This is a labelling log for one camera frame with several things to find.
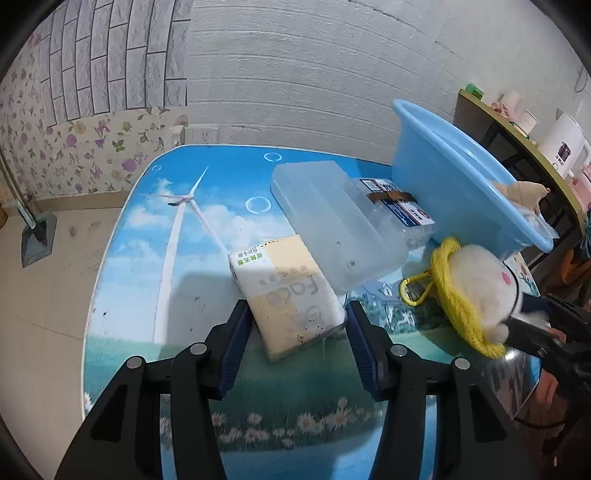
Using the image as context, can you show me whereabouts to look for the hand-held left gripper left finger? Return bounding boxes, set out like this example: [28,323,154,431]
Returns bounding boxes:
[54,299,252,480]

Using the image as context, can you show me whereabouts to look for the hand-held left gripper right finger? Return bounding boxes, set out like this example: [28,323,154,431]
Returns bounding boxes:
[346,300,541,480]

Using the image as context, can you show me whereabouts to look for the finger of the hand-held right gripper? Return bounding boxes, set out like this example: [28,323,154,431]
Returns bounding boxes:
[505,316,566,365]
[519,295,578,324]

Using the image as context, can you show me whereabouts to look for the white and yellow plush toy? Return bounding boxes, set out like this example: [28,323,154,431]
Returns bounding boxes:
[399,237,525,360]

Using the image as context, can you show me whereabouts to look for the yellow and white tissue pack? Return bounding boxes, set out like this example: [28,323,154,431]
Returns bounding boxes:
[228,234,347,362]

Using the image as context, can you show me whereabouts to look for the brown plush bear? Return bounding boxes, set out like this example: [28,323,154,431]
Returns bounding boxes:
[490,180,551,214]

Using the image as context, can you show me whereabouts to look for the blue plastic basin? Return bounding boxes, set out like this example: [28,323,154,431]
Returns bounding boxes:
[392,98,555,259]

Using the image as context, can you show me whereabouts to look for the pink pot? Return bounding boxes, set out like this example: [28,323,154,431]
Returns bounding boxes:
[570,171,591,204]

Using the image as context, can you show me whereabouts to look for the large clear plastic box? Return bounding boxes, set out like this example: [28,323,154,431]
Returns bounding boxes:
[270,161,409,296]

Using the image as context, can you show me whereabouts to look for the small clear box with band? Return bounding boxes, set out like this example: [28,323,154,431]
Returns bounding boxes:
[348,178,437,252]

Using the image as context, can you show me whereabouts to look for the white electric kettle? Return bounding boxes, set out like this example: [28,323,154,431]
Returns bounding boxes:
[538,109,591,178]

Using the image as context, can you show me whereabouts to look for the short white cup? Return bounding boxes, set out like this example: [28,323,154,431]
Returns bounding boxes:
[516,110,539,137]

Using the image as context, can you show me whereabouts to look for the wooden side table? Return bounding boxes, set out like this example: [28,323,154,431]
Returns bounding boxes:
[455,89,591,241]

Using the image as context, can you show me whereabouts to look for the tall white and pink cup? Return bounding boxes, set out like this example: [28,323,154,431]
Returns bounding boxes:
[501,90,522,121]

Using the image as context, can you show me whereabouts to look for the grey dustpan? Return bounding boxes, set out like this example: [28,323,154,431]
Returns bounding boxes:
[21,211,58,267]

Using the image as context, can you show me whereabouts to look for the black cable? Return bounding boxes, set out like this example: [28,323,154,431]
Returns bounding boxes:
[512,406,591,432]

